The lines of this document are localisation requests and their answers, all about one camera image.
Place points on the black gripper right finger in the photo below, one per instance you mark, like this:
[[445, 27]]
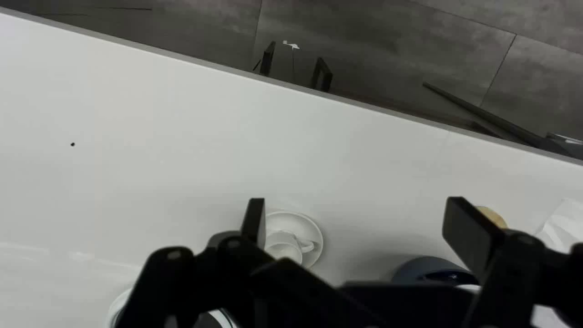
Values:
[[474, 233]]

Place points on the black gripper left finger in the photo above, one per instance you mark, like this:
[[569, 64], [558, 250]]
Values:
[[253, 221]]

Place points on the dark blue bowl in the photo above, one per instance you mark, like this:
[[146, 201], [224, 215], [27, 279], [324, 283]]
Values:
[[428, 270]]

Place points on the white coffee cup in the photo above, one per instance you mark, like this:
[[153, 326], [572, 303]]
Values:
[[284, 244]]

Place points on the black tripod leg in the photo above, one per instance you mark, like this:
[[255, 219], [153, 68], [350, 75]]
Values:
[[485, 115]]

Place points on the black metal frame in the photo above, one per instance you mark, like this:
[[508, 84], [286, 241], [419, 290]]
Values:
[[321, 73]]

